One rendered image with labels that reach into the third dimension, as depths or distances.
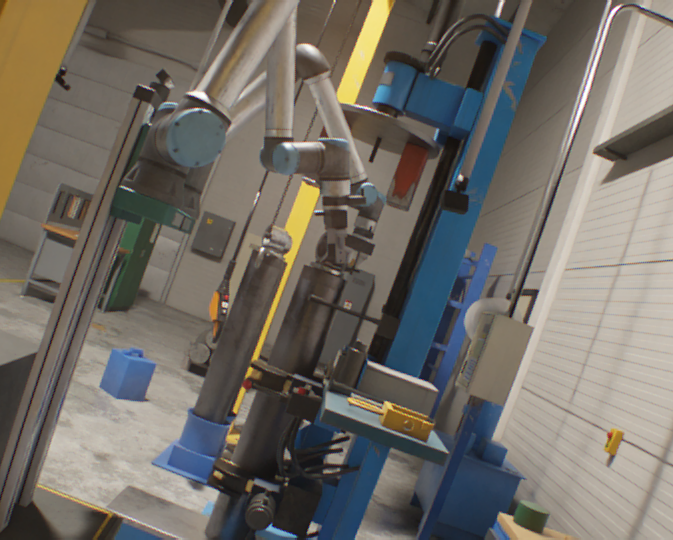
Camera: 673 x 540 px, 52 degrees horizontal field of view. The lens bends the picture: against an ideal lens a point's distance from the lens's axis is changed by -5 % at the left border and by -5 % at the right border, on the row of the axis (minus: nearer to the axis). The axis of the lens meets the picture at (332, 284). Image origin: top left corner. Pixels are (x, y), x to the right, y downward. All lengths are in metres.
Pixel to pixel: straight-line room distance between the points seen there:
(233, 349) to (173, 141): 2.79
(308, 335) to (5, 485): 1.45
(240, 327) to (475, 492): 2.08
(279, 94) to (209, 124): 0.35
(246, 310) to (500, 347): 1.75
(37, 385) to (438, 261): 1.77
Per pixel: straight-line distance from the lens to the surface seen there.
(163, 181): 2.07
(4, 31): 0.76
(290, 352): 3.20
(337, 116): 2.80
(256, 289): 4.53
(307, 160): 2.07
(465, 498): 5.38
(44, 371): 2.31
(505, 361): 3.46
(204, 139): 1.92
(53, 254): 9.11
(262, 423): 3.25
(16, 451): 2.39
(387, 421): 2.32
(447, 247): 3.22
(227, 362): 4.57
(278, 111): 2.19
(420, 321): 3.20
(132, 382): 5.95
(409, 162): 3.27
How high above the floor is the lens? 1.41
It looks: level
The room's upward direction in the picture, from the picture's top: 21 degrees clockwise
